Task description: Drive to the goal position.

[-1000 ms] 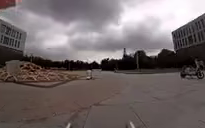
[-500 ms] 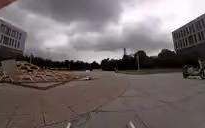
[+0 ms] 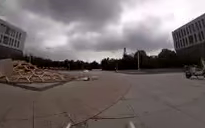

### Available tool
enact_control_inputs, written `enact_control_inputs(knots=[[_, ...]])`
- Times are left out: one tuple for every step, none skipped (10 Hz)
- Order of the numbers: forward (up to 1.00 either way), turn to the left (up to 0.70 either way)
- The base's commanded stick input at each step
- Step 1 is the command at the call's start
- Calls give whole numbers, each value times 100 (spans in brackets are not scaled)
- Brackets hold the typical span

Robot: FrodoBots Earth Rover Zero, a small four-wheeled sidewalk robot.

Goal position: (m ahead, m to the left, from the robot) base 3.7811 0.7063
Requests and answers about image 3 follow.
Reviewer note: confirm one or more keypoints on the grey paved plaza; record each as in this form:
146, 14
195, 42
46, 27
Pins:
150, 100

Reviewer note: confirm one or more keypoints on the row of trees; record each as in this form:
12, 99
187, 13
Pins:
140, 61

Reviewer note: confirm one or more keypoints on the grey building with window rows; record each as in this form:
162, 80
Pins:
195, 36
5, 38

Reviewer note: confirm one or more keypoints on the robot's own part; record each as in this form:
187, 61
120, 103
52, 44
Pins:
68, 125
131, 125

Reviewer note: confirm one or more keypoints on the pole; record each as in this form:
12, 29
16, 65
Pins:
138, 61

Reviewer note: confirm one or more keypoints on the parked scooter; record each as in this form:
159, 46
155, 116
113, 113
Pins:
198, 71

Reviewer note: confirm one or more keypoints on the wooden lattice structure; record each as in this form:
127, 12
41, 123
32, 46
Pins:
26, 73

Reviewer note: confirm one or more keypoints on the tall tower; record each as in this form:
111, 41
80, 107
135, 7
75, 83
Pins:
124, 51

